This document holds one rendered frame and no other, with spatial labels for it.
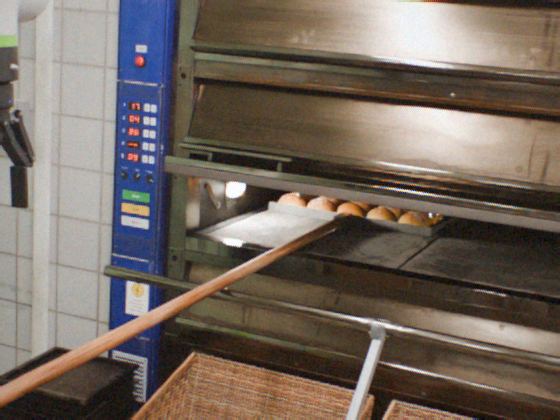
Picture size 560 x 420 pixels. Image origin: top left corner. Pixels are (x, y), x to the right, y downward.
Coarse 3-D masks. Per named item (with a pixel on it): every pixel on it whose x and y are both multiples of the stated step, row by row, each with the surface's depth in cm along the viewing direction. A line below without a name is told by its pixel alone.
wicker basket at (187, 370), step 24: (192, 360) 260; (216, 360) 259; (168, 384) 249; (192, 384) 261; (216, 384) 258; (240, 384) 255; (264, 384) 253; (288, 384) 250; (312, 384) 247; (144, 408) 239; (168, 408) 253; (192, 408) 261; (216, 408) 257; (240, 408) 255; (264, 408) 252; (288, 408) 249; (312, 408) 247; (336, 408) 245
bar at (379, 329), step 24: (168, 288) 221; (192, 288) 218; (288, 312) 209; (312, 312) 206; (336, 312) 205; (384, 336) 199; (408, 336) 198; (432, 336) 196; (456, 336) 195; (504, 360) 191; (528, 360) 188; (552, 360) 186; (360, 384) 195; (360, 408) 193
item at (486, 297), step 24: (192, 240) 259; (216, 240) 258; (288, 264) 248; (312, 264) 246; (336, 264) 243; (360, 264) 244; (408, 288) 236; (432, 288) 233; (456, 288) 231; (480, 288) 230; (504, 288) 231; (528, 312) 224; (552, 312) 222
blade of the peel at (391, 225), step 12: (276, 204) 301; (312, 216) 296; (324, 216) 295; (360, 216) 290; (444, 216) 310; (384, 228) 287; (396, 228) 285; (408, 228) 284; (420, 228) 282; (432, 228) 282
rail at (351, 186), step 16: (176, 160) 240; (192, 160) 238; (256, 176) 232; (272, 176) 230; (288, 176) 228; (304, 176) 227; (368, 192) 220; (384, 192) 219; (400, 192) 217; (416, 192) 216; (480, 208) 210; (496, 208) 209; (512, 208) 207; (528, 208) 206
